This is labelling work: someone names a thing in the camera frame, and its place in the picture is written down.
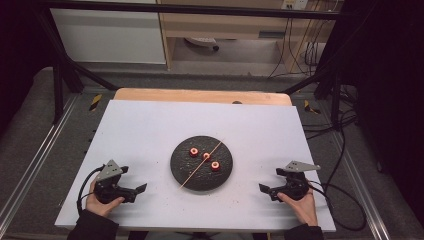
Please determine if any yellow black striped tape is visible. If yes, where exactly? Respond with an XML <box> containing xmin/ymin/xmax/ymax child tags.
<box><xmin>303</xmin><ymin>99</ymin><xmax>321</xmax><ymax>115</ymax></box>
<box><xmin>88</xmin><ymin>94</ymin><xmax>103</xmax><ymax>112</ymax></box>

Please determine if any hand-held gripper cable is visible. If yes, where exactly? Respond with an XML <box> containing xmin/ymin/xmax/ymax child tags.
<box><xmin>308</xmin><ymin>181</ymin><xmax>368</xmax><ymax>232</ymax></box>
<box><xmin>76</xmin><ymin>165</ymin><xmax>106</xmax><ymax>216</ymax></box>

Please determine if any right hand-held gripper cable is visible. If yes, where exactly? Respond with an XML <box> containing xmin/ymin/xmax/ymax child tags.
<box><xmin>308</xmin><ymin>181</ymin><xmax>368</xmax><ymax>232</ymax></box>

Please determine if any white cabinet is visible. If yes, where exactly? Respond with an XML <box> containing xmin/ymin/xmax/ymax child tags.
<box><xmin>49</xmin><ymin>0</ymin><xmax>167</xmax><ymax>65</ymax></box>

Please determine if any light wooden desk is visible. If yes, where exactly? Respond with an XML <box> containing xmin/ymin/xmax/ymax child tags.
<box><xmin>156</xmin><ymin>0</ymin><xmax>334</xmax><ymax>73</ymax></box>

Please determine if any white board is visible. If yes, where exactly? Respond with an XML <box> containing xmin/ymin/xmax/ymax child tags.
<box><xmin>54</xmin><ymin>99</ymin><xmax>337</xmax><ymax>233</ymax></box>

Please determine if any white chair base with caster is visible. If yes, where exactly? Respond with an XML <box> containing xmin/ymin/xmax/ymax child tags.
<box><xmin>184</xmin><ymin>37</ymin><xmax>220</xmax><ymax>52</ymax></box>

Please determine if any white wall socket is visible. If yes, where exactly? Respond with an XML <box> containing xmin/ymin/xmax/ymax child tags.
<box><xmin>281</xmin><ymin>0</ymin><xmax>309</xmax><ymax>10</ymax></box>

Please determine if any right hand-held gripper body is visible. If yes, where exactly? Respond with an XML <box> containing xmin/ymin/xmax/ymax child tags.
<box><xmin>269</xmin><ymin>160</ymin><xmax>322</xmax><ymax>202</ymax></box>

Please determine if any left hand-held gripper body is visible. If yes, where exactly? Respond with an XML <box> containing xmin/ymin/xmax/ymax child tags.
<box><xmin>93</xmin><ymin>159</ymin><xmax>138</xmax><ymax>205</ymax></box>

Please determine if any person's left hand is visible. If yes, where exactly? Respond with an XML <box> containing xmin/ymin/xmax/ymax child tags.
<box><xmin>85</xmin><ymin>189</ymin><xmax>126</xmax><ymax>218</ymax></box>

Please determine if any black round plate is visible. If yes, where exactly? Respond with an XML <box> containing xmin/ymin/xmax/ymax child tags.
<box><xmin>170</xmin><ymin>135</ymin><xmax>234</xmax><ymax>192</ymax></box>

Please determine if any thin wooden skewer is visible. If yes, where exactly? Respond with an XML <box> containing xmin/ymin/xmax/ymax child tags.
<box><xmin>179</xmin><ymin>140</ymin><xmax>224</xmax><ymax>189</ymax></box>

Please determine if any silver metal rail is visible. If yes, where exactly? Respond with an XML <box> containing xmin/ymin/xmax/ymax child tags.
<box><xmin>0</xmin><ymin>95</ymin><xmax>80</xmax><ymax>231</ymax></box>
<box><xmin>333</xmin><ymin>131</ymin><xmax>391</xmax><ymax>240</ymax></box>

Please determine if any left hand-held gripper cable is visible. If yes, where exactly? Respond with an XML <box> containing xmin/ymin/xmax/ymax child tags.
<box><xmin>76</xmin><ymin>165</ymin><xmax>106</xmax><ymax>216</ymax></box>

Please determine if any person's right hand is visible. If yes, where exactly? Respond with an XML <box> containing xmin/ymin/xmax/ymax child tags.
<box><xmin>277</xmin><ymin>188</ymin><xmax>319</xmax><ymax>227</ymax></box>

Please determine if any wooden table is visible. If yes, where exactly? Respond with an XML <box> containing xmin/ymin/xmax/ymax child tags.
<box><xmin>113</xmin><ymin>87</ymin><xmax>293</xmax><ymax>107</ymax></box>

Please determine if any bundle of black floor cables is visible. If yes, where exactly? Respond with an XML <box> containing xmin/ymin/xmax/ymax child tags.
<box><xmin>301</xmin><ymin>84</ymin><xmax>359</xmax><ymax>188</ymax></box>

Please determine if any black metal frame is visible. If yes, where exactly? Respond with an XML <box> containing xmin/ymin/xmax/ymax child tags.
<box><xmin>33</xmin><ymin>0</ymin><xmax>344</xmax><ymax>131</ymax></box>

